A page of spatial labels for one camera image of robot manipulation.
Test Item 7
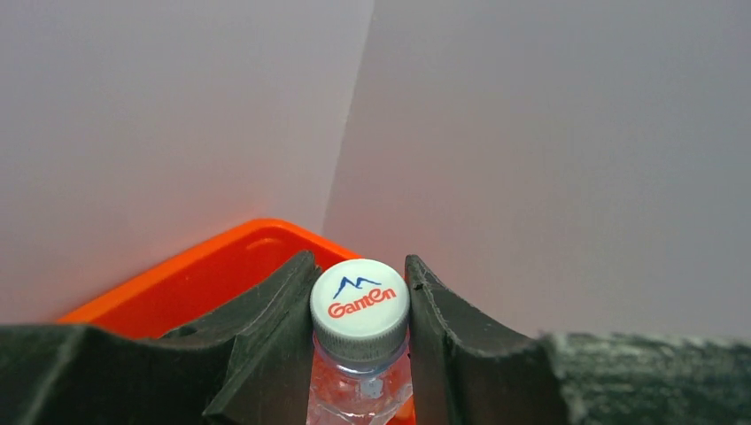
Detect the crushed clear water bottle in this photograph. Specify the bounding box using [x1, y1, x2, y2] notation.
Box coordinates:
[306, 259, 413, 424]

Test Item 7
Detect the orange plastic bin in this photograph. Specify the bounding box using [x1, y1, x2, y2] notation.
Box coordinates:
[57, 218, 416, 425]

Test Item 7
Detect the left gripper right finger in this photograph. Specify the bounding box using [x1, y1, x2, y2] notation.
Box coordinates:
[405, 255, 750, 424]

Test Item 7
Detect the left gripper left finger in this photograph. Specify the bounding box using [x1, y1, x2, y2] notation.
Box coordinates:
[1, 251, 321, 424]

